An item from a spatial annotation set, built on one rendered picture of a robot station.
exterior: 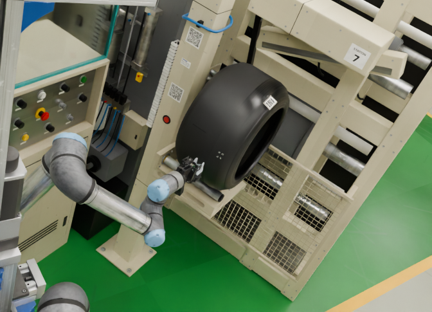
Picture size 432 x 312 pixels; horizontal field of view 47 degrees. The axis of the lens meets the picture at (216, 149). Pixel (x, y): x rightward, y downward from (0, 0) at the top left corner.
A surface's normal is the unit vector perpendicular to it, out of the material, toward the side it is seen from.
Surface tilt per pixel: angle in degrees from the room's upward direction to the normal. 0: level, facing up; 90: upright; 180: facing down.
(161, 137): 90
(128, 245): 90
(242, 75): 12
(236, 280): 0
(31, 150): 0
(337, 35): 90
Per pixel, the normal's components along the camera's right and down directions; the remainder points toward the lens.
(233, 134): -0.07, 0.13
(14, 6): 0.54, 0.65
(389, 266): 0.33, -0.75
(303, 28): -0.51, 0.37
